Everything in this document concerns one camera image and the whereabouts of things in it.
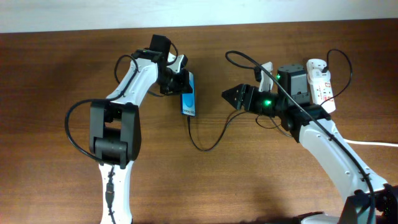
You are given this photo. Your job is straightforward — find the black USB charging cable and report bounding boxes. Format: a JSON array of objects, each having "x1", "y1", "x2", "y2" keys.
[{"x1": 186, "y1": 49, "x2": 353, "y2": 152}]

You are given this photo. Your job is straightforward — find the blue Galaxy smartphone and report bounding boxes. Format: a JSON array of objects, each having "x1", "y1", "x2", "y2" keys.
[{"x1": 180, "y1": 72, "x2": 196, "y2": 117}]

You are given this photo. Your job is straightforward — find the white USB charger adapter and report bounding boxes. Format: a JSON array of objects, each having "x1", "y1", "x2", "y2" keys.
[{"x1": 306, "y1": 58, "x2": 331, "y2": 85}]

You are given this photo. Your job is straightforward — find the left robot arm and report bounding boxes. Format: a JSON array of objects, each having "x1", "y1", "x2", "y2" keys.
[{"x1": 90, "y1": 34, "x2": 193, "y2": 223}]

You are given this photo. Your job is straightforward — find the white power strip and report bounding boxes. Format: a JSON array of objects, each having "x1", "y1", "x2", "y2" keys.
[{"x1": 308, "y1": 81, "x2": 336, "y2": 113}]

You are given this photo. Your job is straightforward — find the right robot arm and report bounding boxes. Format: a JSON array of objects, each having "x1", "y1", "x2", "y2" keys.
[{"x1": 221, "y1": 64, "x2": 397, "y2": 223}]

